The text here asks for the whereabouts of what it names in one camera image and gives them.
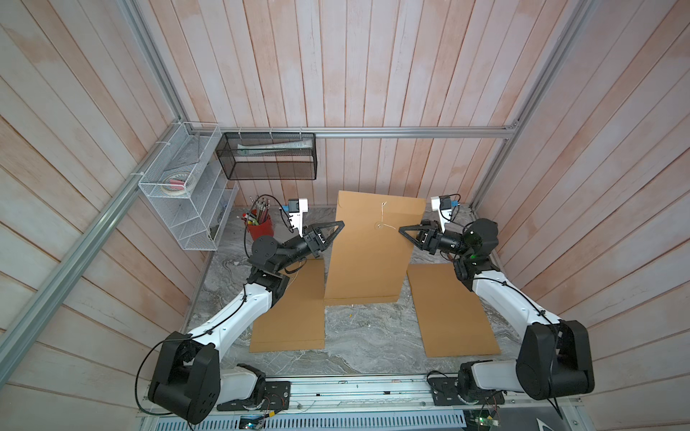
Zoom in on black mesh wall basket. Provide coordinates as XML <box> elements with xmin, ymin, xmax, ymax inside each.
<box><xmin>216</xmin><ymin>132</ymin><xmax>318</xmax><ymax>181</ymax></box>

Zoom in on brown kraft file bag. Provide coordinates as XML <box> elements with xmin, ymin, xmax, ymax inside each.
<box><xmin>250</xmin><ymin>259</ymin><xmax>325</xmax><ymax>353</ymax></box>

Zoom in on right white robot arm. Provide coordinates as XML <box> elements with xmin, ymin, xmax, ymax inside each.
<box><xmin>348</xmin><ymin>218</ymin><xmax>595</xmax><ymax>404</ymax></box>

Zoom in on tape roll on shelf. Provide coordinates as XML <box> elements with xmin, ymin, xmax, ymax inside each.
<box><xmin>161</xmin><ymin>172</ymin><xmax>196</xmax><ymax>197</ymax></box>

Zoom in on red metal pencil bucket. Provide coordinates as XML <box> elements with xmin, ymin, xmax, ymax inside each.
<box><xmin>243</xmin><ymin>210</ymin><xmax>274</xmax><ymax>241</ymax></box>

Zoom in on bundle of coloured pencils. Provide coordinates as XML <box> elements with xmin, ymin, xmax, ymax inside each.
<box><xmin>247</xmin><ymin>195</ymin><xmax>271</xmax><ymax>226</ymax></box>

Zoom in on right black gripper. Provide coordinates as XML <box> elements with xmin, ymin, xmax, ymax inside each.
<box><xmin>401</xmin><ymin>223</ymin><xmax>472</xmax><ymax>262</ymax></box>

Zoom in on horizontal aluminium wall rail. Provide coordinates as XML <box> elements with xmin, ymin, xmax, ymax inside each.
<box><xmin>217</xmin><ymin>126</ymin><xmax>518</xmax><ymax>139</ymax></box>

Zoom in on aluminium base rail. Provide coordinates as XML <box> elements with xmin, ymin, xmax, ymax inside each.
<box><xmin>137</xmin><ymin>371</ymin><xmax>583</xmax><ymax>418</ymax></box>

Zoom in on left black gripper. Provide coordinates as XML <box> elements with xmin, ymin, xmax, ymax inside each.
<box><xmin>274</xmin><ymin>221</ymin><xmax>344</xmax><ymax>272</ymax></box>

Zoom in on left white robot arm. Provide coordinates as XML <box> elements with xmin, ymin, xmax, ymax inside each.
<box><xmin>147</xmin><ymin>221</ymin><xmax>345</xmax><ymax>425</ymax></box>

